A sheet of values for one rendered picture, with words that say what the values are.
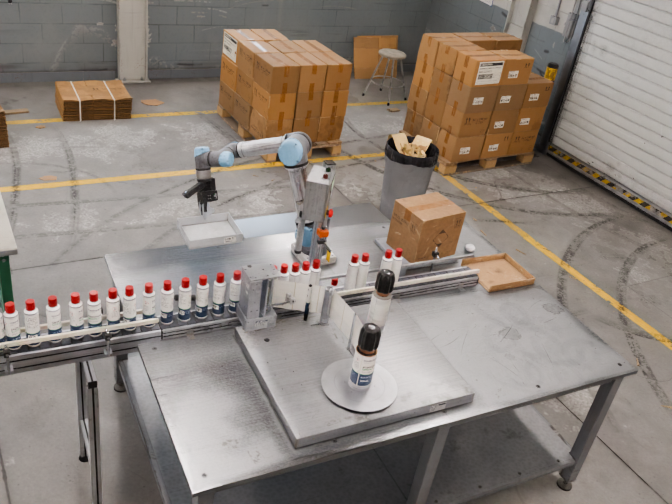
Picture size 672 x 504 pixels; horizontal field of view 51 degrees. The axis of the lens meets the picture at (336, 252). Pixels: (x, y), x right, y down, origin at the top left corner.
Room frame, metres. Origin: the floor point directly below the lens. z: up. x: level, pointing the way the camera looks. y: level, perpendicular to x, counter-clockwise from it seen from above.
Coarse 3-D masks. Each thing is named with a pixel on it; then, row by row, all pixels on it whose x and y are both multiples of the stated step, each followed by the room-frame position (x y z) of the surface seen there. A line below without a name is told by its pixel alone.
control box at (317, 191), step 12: (312, 168) 2.82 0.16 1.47; (324, 168) 2.84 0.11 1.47; (312, 180) 2.70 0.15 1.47; (324, 180) 2.72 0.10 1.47; (312, 192) 2.69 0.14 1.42; (324, 192) 2.68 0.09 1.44; (312, 204) 2.69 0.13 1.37; (324, 204) 2.68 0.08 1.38; (312, 216) 2.69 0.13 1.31; (324, 216) 2.69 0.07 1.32
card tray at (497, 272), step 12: (468, 264) 3.32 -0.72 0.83; (480, 264) 3.34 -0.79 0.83; (492, 264) 3.36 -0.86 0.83; (504, 264) 3.39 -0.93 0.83; (516, 264) 3.37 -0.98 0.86; (480, 276) 3.22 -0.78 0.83; (492, 276) 3.24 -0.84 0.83; (504, 276) 3.26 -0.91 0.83; (516, 276) 3.28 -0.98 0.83; (528, 276) 3.27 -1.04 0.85; (492, 288) 3.09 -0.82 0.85; (504, 288) 3.13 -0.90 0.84
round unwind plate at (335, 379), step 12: (348, 360) 2.28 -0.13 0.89; (324, 372) 2.18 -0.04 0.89; (336, 372) 2.19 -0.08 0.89; (348, 372) 2.21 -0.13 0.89; (384, 372) 2.24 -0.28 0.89; (324, 384) 2.11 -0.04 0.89; (336, 384) 2.12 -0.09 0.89; (348, 384) 2.14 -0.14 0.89; (372, 384) 2.16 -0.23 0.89; (384, 384) 2.17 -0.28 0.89; (396, 384) 2.18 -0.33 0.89; (336, 396) 2.06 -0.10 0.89; (348, 396) 2.07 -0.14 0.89; (360, 396) 2.08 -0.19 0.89; (372, 396) 2.09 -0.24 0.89; (384, 396) 2.10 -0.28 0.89; (348, 408) 2.00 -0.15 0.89; (360, 408) 2.01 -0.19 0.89; (372, 408) 2.02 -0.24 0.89; (384, 408) 2.04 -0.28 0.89
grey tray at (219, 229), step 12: (216, 216) 3.11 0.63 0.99; (228, 216) 3.14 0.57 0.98; (180, 228) 2.95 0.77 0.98; (192, 228) 3.01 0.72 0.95; (204, 228) 3.03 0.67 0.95; (216, 228) 3.05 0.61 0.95; (228, 228) 3.07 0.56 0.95; (192, 240) 2.84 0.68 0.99; (204, 240) 2.87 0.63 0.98; (216, 240) 2.91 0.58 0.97; (228, 240) 2.94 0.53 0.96; (240, 240) 2.98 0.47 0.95
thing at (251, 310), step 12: (240, 288) 2.45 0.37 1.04; (252, 288) 2.37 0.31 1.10; (264, 288) 2.43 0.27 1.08; (240, 300) 2.44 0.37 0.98; (252, 300) 2.38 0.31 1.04; (264, 300) 2.42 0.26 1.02; (240, 312) 2.43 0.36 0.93; (252, 312) 2.38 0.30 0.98; (264, 312) 2.41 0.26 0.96; (252, 324) 2.38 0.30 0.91; (264, 324) 2.41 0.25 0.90
